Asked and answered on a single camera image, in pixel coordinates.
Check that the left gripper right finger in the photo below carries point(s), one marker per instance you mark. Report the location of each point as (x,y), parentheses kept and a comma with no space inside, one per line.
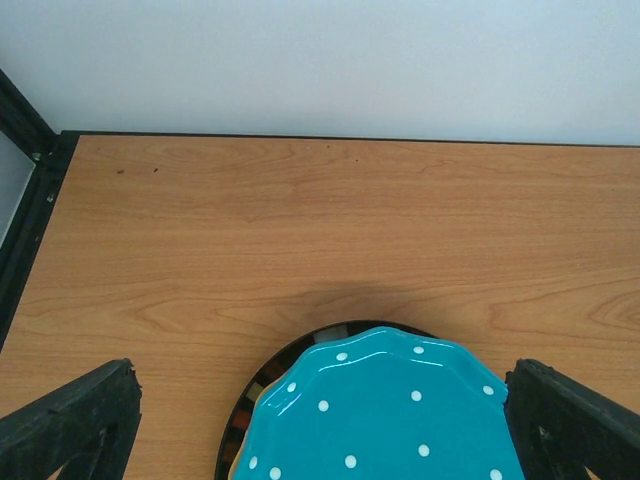
(561,429)

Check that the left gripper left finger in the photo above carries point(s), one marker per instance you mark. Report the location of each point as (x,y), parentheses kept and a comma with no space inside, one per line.
(83,430)

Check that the teal polka dot plate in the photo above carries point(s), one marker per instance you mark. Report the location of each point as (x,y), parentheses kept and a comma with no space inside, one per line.
(380,415)

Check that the black rimmed striped plate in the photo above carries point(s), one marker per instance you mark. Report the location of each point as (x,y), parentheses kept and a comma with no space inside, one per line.
(239,420)

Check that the yellow plate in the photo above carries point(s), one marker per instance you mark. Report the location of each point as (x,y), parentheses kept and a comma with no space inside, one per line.
(260,400)

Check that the black aluminium frame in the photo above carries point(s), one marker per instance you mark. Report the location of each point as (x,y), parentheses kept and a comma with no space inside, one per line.
(50,155)

